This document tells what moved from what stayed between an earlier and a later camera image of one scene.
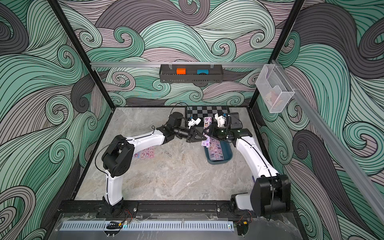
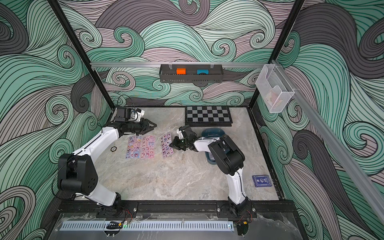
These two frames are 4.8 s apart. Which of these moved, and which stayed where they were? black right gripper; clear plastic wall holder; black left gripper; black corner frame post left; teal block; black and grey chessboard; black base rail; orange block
Moved: black left gripper; black right gripper
Stayed: black corner frame post left; black and grey chessboard; black base rail; clear plastic wall holder; teal block; orange block
